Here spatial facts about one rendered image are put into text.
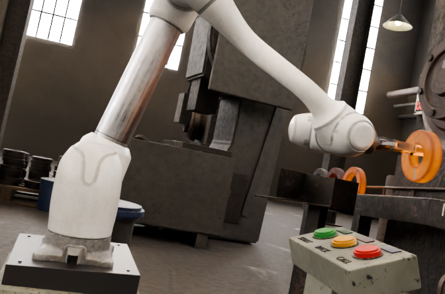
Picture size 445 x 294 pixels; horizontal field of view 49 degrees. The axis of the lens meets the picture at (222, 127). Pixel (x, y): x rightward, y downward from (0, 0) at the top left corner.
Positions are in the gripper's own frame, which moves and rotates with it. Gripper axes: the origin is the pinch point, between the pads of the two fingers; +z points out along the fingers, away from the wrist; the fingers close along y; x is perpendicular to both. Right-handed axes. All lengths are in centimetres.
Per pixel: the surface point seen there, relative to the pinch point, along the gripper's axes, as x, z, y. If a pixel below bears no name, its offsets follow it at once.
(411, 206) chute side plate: -18.0, 20.8, -31.5
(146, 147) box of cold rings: -13, -62, -247
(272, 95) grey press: 49, 40, -276
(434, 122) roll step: 12.6, 18.9, -22.2
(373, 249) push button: -21, -49, 63
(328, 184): -15, 5, -70
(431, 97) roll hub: 20.6, 15.6, -20.7
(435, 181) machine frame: -7.5, 31.6, -34.6
